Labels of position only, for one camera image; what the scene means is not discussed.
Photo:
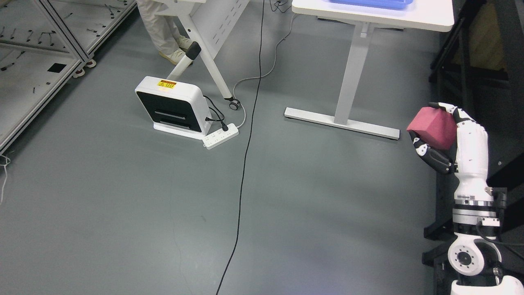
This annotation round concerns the white black box device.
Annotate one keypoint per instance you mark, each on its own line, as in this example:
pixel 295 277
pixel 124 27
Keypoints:
pixel 175 107

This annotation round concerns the blue plastic tray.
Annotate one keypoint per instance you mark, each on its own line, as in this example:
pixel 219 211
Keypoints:
pixel 385 4

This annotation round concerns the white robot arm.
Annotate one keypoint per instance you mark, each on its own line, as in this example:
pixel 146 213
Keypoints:
pixel 475 255

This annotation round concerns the white standing desk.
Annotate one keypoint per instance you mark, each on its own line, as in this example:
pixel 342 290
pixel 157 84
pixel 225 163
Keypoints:
pixel 433 15

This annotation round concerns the aluminium frame rack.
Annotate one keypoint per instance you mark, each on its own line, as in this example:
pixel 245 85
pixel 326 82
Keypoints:
pixel 44 43

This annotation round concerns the white power strip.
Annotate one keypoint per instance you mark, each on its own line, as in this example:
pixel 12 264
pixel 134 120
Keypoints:
pixel 220 136

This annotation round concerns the white folding table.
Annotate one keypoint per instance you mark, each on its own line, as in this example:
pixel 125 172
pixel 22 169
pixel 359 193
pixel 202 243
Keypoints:
pixel 209 23

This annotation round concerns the pink foam block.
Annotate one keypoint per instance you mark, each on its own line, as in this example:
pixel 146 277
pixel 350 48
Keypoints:
pixel 436 127

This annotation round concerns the person in beige clothes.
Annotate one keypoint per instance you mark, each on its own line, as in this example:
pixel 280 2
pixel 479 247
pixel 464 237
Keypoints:
pixel 163 31

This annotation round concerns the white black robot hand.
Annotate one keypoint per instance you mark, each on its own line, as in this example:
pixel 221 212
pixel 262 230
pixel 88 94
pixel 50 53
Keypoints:
pixel 467 158

